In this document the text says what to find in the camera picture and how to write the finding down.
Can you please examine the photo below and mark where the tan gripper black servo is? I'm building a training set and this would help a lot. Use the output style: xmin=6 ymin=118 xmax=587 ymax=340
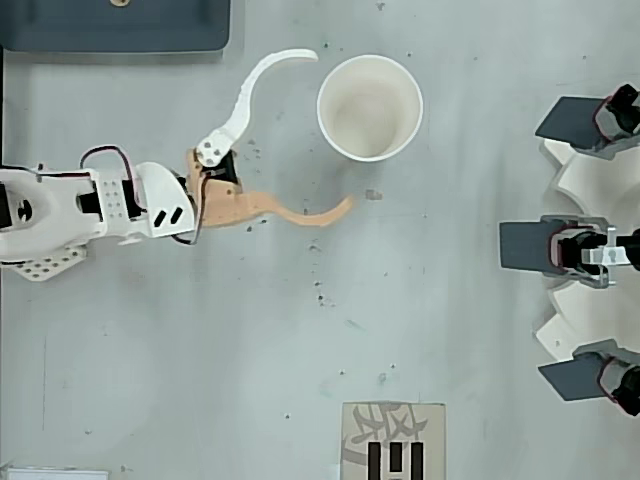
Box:
xmin=185 ymin=47 xmax=358 ymax=230

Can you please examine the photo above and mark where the white paper cup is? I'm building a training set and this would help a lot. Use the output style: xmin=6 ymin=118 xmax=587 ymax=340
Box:
xmin=316 ymin=54 xmax=425 ymax=163

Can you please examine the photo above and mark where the dark grey plastic tray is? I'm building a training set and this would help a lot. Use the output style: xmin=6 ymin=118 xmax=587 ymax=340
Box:
xmin=0 ymin=0 xmax=232 ymax=54

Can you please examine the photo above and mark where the grey paddle actuator unit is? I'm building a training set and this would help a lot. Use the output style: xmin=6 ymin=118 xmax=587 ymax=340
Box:
xmin=498 ymin=214 xmax=640 ymax=290
xmin=534 ymin=83 xmax=640 ymax=162
xmin=537 ymin=338 xmax=640 ymax=418

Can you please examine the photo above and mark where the printed cardboard card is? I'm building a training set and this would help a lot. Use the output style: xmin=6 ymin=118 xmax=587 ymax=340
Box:
xmin=340 ymin=400 xmax=448 ymax=480

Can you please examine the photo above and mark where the white round machine base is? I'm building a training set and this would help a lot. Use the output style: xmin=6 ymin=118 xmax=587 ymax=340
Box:
xmin=531 ymin=137 xmax=640 ymax=362

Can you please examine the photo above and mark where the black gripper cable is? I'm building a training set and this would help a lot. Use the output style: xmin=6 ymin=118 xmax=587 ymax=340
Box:
xmin=172 ymin=177 xmax=205 ymax=247

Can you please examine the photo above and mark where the red black servo cable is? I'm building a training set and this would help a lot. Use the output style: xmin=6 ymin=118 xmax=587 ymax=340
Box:
xmin=78 ymin=144 xmax=140 ymax=202

